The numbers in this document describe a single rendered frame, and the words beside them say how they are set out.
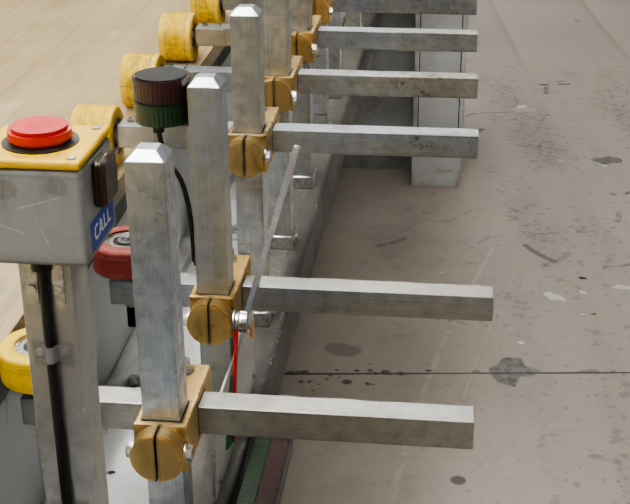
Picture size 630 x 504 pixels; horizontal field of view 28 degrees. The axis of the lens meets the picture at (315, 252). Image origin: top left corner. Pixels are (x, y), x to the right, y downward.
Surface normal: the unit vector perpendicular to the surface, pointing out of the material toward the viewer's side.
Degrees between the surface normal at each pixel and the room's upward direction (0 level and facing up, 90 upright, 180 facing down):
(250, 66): 90
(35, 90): 0
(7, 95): 0
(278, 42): 90
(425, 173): 90
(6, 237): 90
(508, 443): 0
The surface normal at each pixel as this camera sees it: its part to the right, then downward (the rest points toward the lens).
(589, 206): 0.00, -0.91
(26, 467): 0.99, 0.04
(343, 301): -0.11, 0.41
